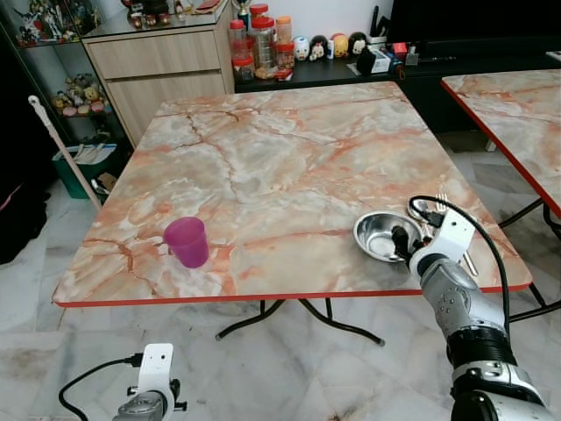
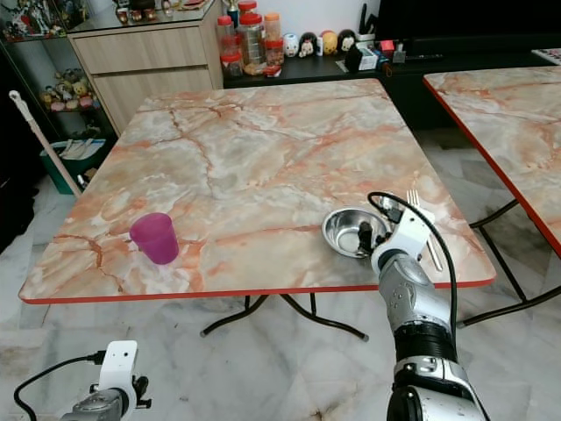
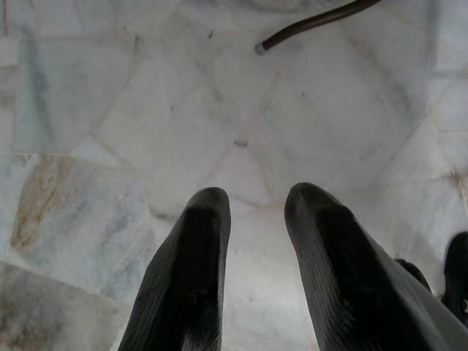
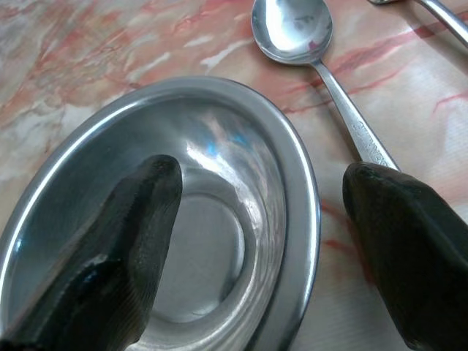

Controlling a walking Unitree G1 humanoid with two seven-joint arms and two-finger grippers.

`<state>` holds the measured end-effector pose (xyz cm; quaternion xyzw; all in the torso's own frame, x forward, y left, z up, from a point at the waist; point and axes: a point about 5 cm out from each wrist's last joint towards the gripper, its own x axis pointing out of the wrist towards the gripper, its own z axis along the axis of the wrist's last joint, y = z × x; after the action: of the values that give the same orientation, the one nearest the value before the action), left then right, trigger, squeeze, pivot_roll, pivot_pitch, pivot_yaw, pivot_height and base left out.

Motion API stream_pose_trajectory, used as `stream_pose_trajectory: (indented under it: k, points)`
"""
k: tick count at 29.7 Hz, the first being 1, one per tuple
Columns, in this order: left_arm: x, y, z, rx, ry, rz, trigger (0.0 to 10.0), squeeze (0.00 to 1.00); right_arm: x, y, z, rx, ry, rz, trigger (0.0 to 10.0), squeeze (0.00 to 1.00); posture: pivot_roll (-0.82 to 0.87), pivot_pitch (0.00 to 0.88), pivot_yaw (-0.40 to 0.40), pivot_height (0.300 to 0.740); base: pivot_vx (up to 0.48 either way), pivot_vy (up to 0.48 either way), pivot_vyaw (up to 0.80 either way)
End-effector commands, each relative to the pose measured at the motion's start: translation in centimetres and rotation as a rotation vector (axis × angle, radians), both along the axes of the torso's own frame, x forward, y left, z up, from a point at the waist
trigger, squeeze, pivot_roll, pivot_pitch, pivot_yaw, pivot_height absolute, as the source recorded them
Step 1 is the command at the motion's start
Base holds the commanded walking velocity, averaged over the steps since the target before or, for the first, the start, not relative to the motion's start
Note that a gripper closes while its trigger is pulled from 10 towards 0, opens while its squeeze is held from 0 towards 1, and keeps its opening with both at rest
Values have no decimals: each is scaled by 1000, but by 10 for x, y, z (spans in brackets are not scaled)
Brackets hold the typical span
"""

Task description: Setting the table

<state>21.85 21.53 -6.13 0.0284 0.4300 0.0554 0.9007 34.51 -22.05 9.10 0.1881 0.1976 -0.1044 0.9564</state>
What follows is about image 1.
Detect steel bowl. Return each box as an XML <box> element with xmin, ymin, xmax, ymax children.
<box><xmin>353</xmin><ymin>211</ymin><xmax>426</xmax><ymax>262</ymax></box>

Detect steel fork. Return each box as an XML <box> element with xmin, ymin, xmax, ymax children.
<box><xmin>436</xmin><ymin>194</ymin><xmax>479</xmax><ymax>278</ymax></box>

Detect orange marble folding table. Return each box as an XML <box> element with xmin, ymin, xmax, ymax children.
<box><xmin>441</xmin><ymin>68</ymin><xmax>561</xmax><ymax>321</ymax></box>
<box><xmin>53</xmin><ymin>81</ymin><xmax>534</xmax><ymax>346</ymax></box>

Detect purple plastic cup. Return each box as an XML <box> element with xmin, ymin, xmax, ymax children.
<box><xmin>163</xmin><ymin>217</ymin><xmax>210</xmax><ymax>269</ymax></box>

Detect black TV console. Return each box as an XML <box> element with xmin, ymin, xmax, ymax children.
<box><xmin>232</xmin><ymin>39</ymin><xmax>561</xmax><ymax>132</ymax></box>

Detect small white box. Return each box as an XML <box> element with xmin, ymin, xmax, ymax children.
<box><xmin>368</xmin><ymin>48</ymin><xmax>392</xmax><ymax>74</ymax></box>

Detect yellow round doll figurine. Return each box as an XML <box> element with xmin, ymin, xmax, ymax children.
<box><xmin>330</xmin><ymin>32</ymin><xmax>349</xmax><ymax>59</ymax></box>

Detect black haired doll figurine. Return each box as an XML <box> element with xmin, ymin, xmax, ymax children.
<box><xmin>309</xmin><ymin>35</ymin><xmax>330</xmax><ymax>61</ymax></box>

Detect small red lid jar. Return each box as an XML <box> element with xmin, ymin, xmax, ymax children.
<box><xmin>234</xmin><ymin>56</ymin><xmax>256</xmax><ymax>83</ymax></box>
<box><xmin>274</xmin><ymin>42</ymin><xmax>295</xmax><ymax>73</ymax></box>

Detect black television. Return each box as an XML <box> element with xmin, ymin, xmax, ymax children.
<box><xmin>388</xmin><ymin>0</ymin><xmax>561</xmax><ymax>45</ymax></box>

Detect black bag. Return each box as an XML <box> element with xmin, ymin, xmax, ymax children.
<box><xmin>0</xmin><ymin>175</ymin><xmax>49</xmax><ymax>264</ymax></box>

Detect big red lid jar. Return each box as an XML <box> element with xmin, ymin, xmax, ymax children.
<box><xmin>252</xmin><ymin>16</ymin><xmax>278</xmax><ymax>78</ymax></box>

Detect orange lid jar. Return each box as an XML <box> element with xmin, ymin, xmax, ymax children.
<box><xmin>275</xmin><ymin>16</ymin><xmax>294</xmax><ymax>46</ymax></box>

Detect green plastic bin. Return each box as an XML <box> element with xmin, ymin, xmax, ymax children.
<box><xmin>53</xmin><ymin>142</ymin><xmax>132</xmax><ymax>201</ymax></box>

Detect slim red lid jar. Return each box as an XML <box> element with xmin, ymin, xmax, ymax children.
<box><xmin>228</xmin><ymin>19</ymin><xmax>249</xmax><ymax>62</ymax></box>

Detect white mop stick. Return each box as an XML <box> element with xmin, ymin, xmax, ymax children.
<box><xmin>28</xmin><ymin>95</ymin><xmax>102</xmax><ymax>210</ymax></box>

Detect light wooden drawer cabinet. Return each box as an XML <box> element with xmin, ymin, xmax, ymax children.
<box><xmin>83</xmin><ymin>9</ymin><xmax>236</xmax><ymax>146</ymax></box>

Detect glass toy display shelf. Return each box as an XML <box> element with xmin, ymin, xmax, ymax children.
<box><xmin>0</xmin><ymin>0</ymin><xmax>132</xmax><ymax>146</ymax></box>

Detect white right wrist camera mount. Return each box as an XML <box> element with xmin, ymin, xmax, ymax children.
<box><xmin>408</xmin><ymin>207</ymin><xmax>479</xmax><ymax>280</ymax></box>

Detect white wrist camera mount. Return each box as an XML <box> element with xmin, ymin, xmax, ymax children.
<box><xmin>138</xmin><ymin>344</ymin><xmax>174</xmax><ymax>396</ymax></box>
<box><xmin>408</xmin><ymin>207</ymin><xmax>479</xmax><ymax>280</ymax></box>

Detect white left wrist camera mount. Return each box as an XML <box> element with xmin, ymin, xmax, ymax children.
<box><xmin>138</xmin><ymin>344</ymin><xmax>174</xmax><ymax>396</ymax></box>

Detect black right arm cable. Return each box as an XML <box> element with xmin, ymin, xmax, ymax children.
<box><xmin>408</xmin><ymin>195</ymin><xmax>512</xmax><ymax>334</ymax></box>

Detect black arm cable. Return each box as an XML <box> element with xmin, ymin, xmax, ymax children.
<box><xmin>59</xmin><ymin>353</ymin><xmax>143</xmax><ymax>421</ymax></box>
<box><xmin>408</xmin><ymin>195</ymin><xmax>512</xmax><ymax>334</ymax></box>

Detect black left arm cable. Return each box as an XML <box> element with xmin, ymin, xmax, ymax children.
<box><xmin>59</xmin><ymin>353</ymin><xmax>143</xmax><ymax>421</ymax></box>

